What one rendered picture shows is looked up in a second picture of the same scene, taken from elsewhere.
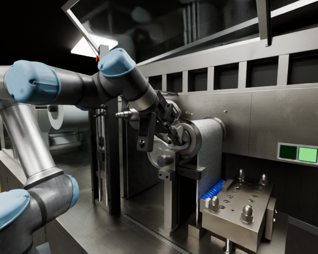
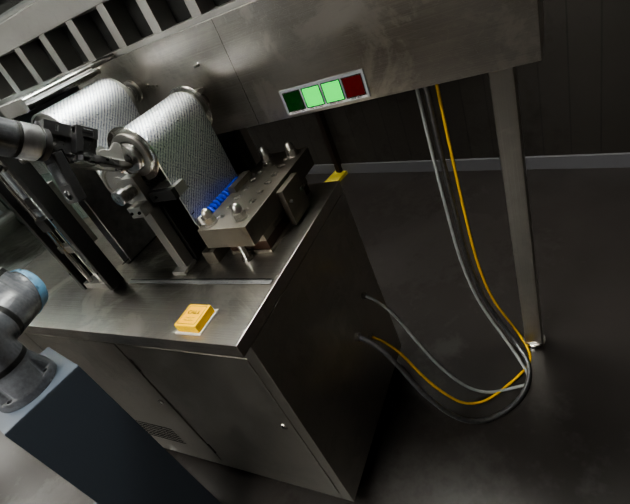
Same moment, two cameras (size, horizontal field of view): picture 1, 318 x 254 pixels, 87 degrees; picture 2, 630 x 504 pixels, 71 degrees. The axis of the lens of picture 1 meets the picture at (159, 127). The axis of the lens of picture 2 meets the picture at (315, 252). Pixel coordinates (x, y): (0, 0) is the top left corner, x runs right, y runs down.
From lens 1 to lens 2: 0.67 m
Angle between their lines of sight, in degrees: 27
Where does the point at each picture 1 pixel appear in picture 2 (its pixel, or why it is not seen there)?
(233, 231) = (230, 236)
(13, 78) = not seen: outside the picture
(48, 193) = (3, 297)
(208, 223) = (210, 240)
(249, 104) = (219, 42)
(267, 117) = (250, 57)
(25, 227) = (3, 333)
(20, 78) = not seen: outside the picture
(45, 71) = not seen: outside the picture
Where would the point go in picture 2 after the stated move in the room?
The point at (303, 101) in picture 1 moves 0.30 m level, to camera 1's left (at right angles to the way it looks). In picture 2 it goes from (275, 18) to (164, 70)
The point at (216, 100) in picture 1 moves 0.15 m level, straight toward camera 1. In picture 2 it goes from (175, 48) to (157, 61)
